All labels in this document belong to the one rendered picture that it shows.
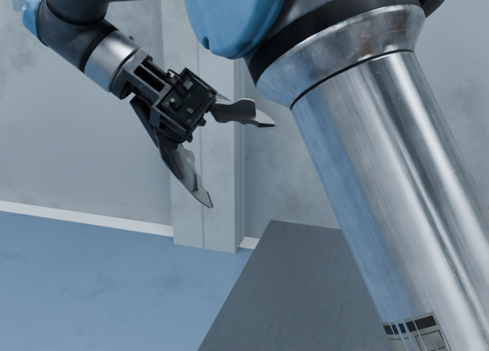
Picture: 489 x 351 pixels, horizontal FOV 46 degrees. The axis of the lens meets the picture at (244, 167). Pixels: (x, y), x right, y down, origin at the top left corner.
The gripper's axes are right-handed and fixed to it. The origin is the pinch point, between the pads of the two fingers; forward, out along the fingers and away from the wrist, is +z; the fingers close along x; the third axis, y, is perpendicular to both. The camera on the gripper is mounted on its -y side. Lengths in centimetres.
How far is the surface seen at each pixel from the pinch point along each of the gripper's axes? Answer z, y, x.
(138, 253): -13, -193, 3
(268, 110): -6, -154, 80
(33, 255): -50, -201, -25
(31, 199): -78, -243, -4
